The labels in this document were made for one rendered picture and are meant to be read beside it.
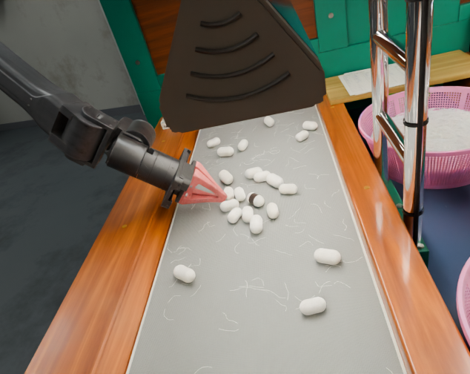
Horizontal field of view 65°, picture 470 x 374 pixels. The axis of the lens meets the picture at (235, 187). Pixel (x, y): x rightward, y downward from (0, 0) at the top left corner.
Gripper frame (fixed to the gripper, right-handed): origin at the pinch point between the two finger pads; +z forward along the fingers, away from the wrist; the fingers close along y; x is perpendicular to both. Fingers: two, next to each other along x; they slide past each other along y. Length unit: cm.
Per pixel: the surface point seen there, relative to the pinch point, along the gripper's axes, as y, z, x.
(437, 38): 42, 36, -38
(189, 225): -4.3, -3.2, 5.2
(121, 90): 279, -65, 126
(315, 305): -24.5, 9.8, -8.3
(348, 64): 43, 21, -23
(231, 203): -2.3, 1.5, -1.1
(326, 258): -17.5, 11.7, -9.8
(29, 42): 295, -157, 131
